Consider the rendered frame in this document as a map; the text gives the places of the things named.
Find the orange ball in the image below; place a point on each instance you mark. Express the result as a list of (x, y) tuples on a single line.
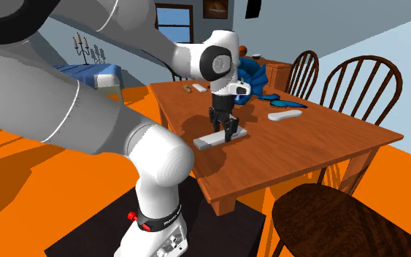
[(243, 51)]

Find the dark robot stand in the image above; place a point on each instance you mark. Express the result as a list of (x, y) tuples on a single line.
[(219, 235)]

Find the brown wooden sideboard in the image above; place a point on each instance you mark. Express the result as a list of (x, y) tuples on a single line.
[(278, 73)]

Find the blue draped cloth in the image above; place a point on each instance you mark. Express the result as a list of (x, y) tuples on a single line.
[(253, 80)]

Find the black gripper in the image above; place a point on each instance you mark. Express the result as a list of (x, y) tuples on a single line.
[(223, 105)]

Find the brown wooden table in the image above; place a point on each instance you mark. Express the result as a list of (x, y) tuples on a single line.
[(297, 149)]

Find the dark brown wooden chair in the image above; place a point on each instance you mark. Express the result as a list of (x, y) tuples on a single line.
[(313, 67), (397, 82), (333, 220)]

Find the dark framed window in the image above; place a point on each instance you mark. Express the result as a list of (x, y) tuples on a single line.
[(174, 25)]

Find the grey flat rectangular block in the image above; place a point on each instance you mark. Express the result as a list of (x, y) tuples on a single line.
[(208, 140)]

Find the small brown lumpy object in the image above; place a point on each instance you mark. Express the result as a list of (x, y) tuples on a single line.
[(188, 88)]

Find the black candelabra with candles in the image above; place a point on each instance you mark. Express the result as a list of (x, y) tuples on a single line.
[(81, 48)]

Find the small white remote control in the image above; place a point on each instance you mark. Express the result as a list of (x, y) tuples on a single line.
[(199, 88)]

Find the small dark bowl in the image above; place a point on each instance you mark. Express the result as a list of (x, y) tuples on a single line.
[(256, 56)]

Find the dark framed wall picture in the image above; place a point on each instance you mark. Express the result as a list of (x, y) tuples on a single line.
[(215, 9)]

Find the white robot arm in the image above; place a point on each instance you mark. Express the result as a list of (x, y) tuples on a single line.
[(30, 99)]

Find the white oblong remote control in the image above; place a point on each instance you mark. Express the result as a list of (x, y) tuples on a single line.
[(284, 115)]

